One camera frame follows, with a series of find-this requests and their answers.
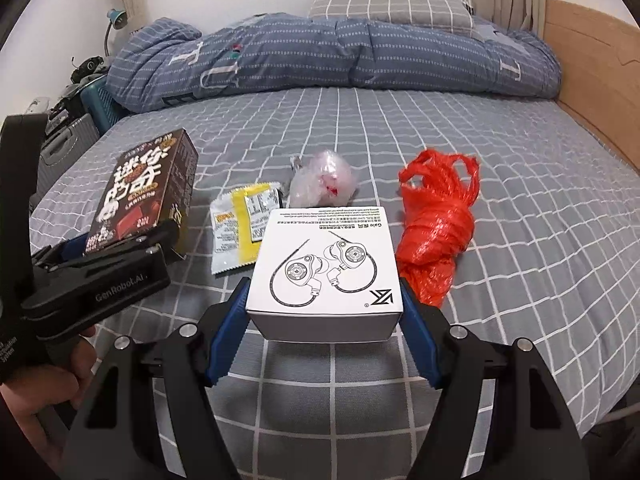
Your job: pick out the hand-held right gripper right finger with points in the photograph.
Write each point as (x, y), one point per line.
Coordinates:
(425, 345)

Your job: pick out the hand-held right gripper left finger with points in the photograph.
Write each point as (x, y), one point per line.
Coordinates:
(227, 345)

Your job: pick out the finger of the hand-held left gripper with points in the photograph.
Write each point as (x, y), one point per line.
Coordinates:
(75, 246)
(130, 242)

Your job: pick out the dark brown snack box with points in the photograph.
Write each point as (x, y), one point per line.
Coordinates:
(145, 180)

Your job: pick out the yellow and white sachet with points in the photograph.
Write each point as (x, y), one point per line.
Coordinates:
(235, 230)

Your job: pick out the red plastic bag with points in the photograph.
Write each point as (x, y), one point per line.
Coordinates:
(435, 230)

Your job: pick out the white earphone box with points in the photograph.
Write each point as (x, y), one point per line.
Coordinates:
(325, 260)

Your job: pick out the clear plastic wrapper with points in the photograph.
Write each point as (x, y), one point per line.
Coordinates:
(320, 180)

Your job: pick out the person's left hand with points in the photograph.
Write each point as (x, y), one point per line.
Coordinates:
(80, 375)

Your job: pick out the grey suitcase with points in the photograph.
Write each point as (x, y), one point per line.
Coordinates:
(65, 150)

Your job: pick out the pile of dark boxes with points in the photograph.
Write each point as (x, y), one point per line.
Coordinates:
(65, 107)

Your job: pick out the teal suitcase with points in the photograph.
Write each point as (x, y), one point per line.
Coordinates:
(97, 102)

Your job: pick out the white rounded object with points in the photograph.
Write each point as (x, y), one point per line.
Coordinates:
(37, 105)

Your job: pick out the black bag on suitcase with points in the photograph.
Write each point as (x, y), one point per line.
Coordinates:
(89, 69)

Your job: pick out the blue desk lamp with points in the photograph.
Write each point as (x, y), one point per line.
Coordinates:
(119, 17)

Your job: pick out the blue striped quilt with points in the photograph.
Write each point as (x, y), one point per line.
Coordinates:
(325, 55)

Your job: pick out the wooden headboard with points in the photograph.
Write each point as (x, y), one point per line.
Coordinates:
(590, 60)

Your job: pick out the grey checked pillow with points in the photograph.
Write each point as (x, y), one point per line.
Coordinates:
(390, 7)

